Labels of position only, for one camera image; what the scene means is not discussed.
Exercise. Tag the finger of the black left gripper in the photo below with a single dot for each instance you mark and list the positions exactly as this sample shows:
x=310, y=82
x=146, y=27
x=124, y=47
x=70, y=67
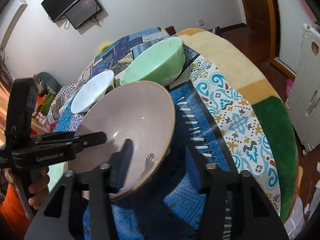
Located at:
x=72, y=142

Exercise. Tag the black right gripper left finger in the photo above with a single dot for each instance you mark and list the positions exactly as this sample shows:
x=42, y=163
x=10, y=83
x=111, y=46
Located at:
x=61, y=215

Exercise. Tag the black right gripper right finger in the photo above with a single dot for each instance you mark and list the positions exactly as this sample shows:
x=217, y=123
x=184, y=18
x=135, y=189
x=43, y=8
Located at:
x=235, y=206

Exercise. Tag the white bowl black spots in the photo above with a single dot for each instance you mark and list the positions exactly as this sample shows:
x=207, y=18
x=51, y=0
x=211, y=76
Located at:
x=92, y=91

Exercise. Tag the pink ceramic bowl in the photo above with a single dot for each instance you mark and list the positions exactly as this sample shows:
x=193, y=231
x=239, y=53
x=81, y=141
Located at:
x=142, y=112

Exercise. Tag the mint green bowl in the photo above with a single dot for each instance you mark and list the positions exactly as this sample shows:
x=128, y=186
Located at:
x=162, y=63

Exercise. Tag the left hand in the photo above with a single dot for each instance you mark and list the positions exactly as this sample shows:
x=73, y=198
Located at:
x=38, y=189

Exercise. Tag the pink bunny toy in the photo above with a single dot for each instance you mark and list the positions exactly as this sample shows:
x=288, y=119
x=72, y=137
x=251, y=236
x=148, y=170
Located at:
x=42, y=119

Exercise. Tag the green box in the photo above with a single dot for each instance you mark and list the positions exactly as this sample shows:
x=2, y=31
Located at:
x=47, y=103

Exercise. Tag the grey plush toy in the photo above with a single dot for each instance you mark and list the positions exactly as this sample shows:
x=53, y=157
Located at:
x=46, y=83

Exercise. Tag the colourful patchwork tablecloth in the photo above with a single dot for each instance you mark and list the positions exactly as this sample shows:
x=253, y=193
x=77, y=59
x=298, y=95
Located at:
x=168, y=207

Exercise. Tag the yellow chair back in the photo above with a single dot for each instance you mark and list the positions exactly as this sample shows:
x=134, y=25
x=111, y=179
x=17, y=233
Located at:
x=104, y=46

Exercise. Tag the white radiator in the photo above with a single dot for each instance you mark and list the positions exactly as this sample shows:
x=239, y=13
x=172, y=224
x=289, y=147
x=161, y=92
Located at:
x=303, y=101

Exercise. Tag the beige green plush blanket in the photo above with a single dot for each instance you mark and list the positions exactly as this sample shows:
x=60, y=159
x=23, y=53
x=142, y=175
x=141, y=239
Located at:
x=230, y=113

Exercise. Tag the wall monitor screen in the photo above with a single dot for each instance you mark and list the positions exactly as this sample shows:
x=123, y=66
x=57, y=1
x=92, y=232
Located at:
x=82, y=11

